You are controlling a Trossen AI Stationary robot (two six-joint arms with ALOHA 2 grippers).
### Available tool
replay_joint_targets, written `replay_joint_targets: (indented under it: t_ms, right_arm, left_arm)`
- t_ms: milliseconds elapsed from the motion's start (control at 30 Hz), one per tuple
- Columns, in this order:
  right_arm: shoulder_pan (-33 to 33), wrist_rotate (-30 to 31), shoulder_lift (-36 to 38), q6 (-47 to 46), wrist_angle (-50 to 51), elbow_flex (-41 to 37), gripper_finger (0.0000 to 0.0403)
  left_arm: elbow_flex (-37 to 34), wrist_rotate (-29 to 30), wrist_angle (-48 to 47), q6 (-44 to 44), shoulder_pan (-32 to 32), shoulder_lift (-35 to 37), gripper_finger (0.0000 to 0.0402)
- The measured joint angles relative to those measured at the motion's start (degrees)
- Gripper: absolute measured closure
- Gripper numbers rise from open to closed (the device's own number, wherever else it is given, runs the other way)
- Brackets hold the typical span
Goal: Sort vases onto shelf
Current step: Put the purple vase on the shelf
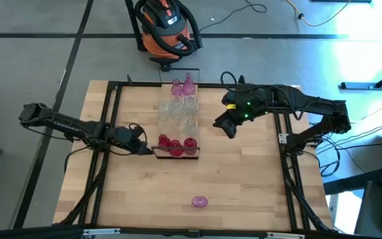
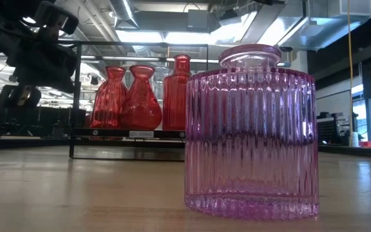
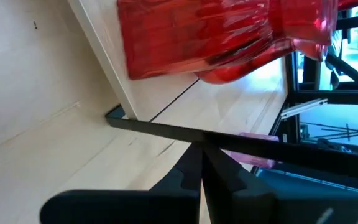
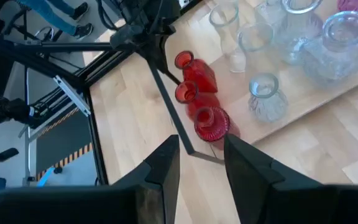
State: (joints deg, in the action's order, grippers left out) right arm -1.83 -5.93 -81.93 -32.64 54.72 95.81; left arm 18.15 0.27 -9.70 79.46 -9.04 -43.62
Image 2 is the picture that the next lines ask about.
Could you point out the white cup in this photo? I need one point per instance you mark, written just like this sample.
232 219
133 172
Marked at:
355 139

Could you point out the red tall ribbed bottle vase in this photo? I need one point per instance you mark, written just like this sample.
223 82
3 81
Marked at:
176 96

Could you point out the black pegboard rack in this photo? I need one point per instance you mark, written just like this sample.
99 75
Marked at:
328 130

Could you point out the red box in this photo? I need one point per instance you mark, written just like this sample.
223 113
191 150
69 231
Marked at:
369 144

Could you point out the black background workbench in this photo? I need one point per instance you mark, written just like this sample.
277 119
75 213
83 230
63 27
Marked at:
53 120

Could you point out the red ribbed glass vase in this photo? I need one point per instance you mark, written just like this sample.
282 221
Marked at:
108 103

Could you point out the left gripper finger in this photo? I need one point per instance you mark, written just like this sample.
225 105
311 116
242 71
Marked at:
18 96
58 19

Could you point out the pink ribbed glass jar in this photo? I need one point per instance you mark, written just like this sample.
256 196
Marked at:
251 135

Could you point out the black aluminium table frame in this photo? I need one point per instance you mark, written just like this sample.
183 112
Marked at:
11 142

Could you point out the red smooth bulbous vase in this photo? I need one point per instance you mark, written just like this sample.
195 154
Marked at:
140 109

